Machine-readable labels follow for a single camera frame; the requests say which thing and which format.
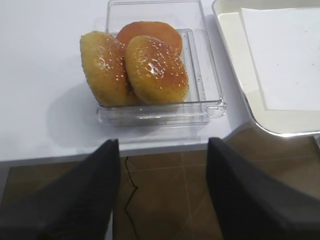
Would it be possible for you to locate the sesame bun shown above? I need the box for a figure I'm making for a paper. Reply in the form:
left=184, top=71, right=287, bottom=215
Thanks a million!
left=124, top=35, right=189, bottom=104
left=79, top=31, right=140, bottom=107

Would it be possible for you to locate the right sesame bun top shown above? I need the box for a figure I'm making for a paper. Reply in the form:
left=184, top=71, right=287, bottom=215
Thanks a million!
left=124, top=35, right=189, bottom=104

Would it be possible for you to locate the orange bun bottom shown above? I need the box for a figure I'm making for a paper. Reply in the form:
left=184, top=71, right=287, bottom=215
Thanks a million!
left=116, top=21, right=183, bottom=55

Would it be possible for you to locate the white paper sheet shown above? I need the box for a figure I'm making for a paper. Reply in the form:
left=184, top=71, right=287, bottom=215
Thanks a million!
left=241, top=7, right=320, bottom=111

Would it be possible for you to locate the thin black cable on floor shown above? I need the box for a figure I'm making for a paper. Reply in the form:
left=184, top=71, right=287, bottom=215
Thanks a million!
left=124, top=156, right=139, bottom=240

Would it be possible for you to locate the white metal tray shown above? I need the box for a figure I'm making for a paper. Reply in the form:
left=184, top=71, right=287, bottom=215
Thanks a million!
left=211, top=0, right=320, bottom=138

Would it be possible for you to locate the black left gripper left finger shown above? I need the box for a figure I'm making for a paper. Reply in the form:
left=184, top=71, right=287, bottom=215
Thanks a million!
left=0, top=139, right=121, bottom=240

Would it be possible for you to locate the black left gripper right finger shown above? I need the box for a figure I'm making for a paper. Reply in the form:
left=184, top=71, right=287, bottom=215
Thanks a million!
left=206, top=137, right=320, bottom=240

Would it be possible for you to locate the clear plastic bun container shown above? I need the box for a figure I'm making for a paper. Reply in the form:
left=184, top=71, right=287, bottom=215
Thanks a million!
left=96, top=0, right=228, bottom=127

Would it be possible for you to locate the left sesame bun top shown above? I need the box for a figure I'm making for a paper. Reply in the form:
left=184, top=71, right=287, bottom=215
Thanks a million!
left=79, top=31, right=140, bottom=107

